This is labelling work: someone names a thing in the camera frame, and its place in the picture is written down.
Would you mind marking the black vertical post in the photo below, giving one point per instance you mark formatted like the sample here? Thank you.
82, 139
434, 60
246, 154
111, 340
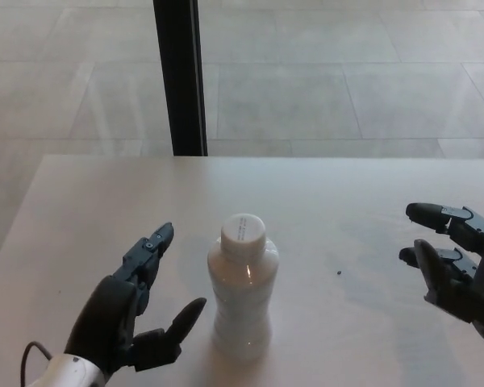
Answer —
181, 80

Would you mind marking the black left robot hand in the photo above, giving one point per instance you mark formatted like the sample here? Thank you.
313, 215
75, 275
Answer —
105, 318

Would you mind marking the white screw cap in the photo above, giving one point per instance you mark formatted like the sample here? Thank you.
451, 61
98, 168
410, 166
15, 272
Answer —
243, 233

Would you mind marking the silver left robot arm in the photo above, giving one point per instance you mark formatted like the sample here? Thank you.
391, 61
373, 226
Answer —
70, 373

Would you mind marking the white plastic bottle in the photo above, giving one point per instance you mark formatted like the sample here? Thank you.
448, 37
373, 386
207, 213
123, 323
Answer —
242, 306

